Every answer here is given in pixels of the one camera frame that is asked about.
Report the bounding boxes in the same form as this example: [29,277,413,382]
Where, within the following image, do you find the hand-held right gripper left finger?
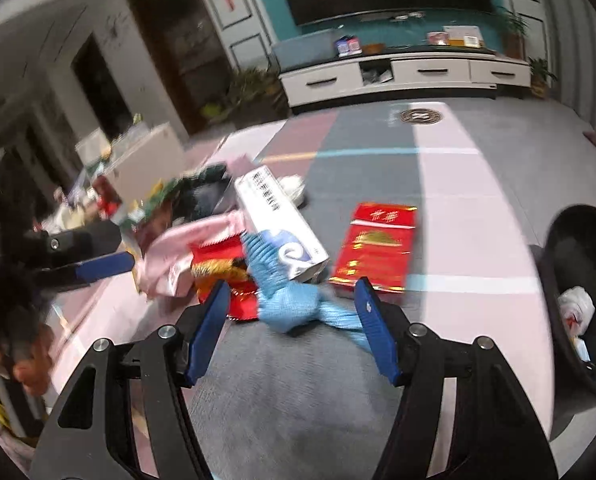
[28,279,231,480]

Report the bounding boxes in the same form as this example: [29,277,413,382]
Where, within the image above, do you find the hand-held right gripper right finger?
[354,276,559,480]

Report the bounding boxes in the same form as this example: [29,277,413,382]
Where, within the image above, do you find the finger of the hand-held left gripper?
[23,220,123,267]
[34,251,135,291]

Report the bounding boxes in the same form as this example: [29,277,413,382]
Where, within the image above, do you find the light blue knitted cloth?
[240,232,374,356]

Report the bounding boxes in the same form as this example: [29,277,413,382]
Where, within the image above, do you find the red cigarette box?
[328,202,419,293]

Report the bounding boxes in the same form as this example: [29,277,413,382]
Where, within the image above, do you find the white and blue carton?
[234,165,330,283]

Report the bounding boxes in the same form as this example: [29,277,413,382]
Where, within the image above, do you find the black trash bin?
[528,204,596,401]

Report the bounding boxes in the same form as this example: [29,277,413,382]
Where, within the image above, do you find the person's left hand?
[10,322,55,397]

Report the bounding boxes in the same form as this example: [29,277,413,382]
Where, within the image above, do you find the pile of colourful packets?
[53,170,179,241]

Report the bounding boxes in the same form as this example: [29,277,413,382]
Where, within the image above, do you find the red snack packet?
[190,237,261,322]

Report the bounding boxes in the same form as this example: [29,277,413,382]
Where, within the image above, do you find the pink plastic packet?
[138,210,249,298]

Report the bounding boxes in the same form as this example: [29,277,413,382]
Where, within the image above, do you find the white storage box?
[78,122,186,196]

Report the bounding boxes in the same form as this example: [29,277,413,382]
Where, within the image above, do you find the white crumpled tissue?
[278,175,308,206]

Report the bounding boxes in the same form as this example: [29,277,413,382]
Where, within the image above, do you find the white plastic bag in bin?
[558,286,596,336]

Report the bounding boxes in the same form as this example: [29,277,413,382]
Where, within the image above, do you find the bushy potted plant green pot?
[203,65,289,126]

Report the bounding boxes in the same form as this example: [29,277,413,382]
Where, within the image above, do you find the white television cabinet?
[273,30,531,111]

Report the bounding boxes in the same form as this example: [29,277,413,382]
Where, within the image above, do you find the blue and red small boxes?
[335,36,363,57]

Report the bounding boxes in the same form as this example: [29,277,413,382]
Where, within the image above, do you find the small potted plant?
[528,57,556,98]

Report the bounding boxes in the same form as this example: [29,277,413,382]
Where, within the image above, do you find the yellow and white cardboard box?
[443,25,484,48]

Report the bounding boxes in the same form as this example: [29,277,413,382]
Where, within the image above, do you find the tall potted plant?
[495,7,529,61]

